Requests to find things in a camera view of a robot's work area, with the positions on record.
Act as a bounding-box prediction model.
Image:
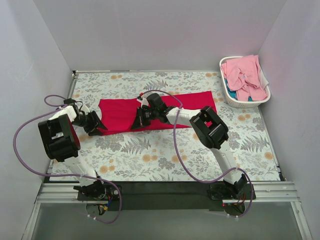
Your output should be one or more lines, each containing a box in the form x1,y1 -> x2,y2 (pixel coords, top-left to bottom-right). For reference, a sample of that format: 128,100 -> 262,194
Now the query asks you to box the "red t shirt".
98,91 -> 217,136

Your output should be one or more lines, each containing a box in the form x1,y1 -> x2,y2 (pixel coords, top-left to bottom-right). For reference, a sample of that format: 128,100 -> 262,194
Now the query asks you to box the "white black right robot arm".
131,91 -> 255,201

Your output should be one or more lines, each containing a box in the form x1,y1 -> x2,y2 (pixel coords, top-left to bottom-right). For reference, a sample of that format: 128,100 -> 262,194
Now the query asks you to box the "pink t shirt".
220,55 -> 268,102

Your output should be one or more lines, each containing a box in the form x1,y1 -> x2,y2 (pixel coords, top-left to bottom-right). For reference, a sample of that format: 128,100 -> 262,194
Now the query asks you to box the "white laundry basket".
219,54 -> 271,108

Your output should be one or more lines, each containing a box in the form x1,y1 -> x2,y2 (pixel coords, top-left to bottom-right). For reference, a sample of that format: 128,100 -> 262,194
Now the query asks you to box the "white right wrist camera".
136,92 -> 149,107

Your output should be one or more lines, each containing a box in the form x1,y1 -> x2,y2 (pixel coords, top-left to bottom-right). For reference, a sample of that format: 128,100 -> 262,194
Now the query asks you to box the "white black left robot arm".
38,98 -> 108,200

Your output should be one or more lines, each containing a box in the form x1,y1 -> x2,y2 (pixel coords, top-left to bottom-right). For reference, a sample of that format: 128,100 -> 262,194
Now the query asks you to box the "blue garment in basket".
224,78 -> 237,100

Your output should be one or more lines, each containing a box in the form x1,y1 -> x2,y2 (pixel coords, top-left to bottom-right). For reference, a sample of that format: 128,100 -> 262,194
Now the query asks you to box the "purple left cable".
12,94 -> 123,224

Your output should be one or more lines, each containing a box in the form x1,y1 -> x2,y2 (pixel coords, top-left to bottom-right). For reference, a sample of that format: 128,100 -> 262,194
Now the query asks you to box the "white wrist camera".
79,104 -> 90,116
136,92 -> 149,107

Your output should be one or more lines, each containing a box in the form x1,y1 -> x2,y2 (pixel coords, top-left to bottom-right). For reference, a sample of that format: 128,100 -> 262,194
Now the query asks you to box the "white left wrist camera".
79,104 -> 90,116

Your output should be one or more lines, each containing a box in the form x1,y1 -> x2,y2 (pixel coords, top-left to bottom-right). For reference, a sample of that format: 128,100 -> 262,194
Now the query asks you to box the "aluminium frame rail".
35,181 -> 301,203

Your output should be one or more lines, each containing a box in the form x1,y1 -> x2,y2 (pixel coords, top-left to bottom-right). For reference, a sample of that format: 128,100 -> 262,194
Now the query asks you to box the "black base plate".
74,181 -> 256,211

